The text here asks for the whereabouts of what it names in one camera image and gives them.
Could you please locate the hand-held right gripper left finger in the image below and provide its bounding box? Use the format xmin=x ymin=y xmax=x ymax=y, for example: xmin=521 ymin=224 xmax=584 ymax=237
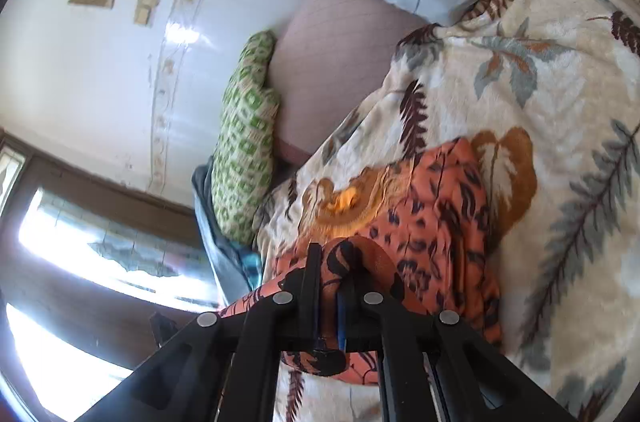
xmin=77 ymin=242 xmax=323 ymax=422

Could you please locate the cream leaf-print blanket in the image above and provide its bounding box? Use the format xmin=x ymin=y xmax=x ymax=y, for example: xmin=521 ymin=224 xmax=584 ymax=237
xmin=252 ymin=0 xmax=640 ymax=422

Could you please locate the pink sofa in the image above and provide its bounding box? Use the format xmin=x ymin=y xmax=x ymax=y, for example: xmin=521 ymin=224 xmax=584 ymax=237
xmin=270 ymin=0 xmax=436 ymax=168

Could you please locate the stained glass door window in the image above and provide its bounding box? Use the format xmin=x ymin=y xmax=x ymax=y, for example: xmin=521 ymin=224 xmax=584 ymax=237
xmin=20 ymin=187 xmax=218 ymax=303

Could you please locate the light blue knit sweater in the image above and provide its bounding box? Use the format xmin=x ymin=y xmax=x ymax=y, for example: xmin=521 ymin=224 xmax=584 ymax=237
xmin=192 ymin=155 xmax=251 ymax=303

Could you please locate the orange floral shirt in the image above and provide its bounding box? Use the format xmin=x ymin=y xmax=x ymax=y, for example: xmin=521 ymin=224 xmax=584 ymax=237
xmin=220 ymin=137 xmax=503 ymax=385

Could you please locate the dark wooden door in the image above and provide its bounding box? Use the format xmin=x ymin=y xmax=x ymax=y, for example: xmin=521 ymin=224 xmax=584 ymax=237
xmin=0 ymin=127 xmax=226 ymax=422

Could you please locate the green checked pillow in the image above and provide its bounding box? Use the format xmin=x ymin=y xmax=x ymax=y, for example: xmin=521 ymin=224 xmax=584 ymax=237
xmin=211 ymin=30 xmax=282 ymax=247

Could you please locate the stained glass transom window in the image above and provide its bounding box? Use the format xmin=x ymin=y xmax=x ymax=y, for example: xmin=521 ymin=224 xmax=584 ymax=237
xmin=0 ymin=145 xmax=26 ymax=208

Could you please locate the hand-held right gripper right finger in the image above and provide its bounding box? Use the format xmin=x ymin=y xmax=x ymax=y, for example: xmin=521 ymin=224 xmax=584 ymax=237
xmin=337 ymin=269 xmax=581 ymax=422

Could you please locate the teal striped cloth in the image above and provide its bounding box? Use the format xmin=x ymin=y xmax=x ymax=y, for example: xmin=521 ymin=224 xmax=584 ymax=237
xmin=235 ymin=249 xmax=263 ymax=290

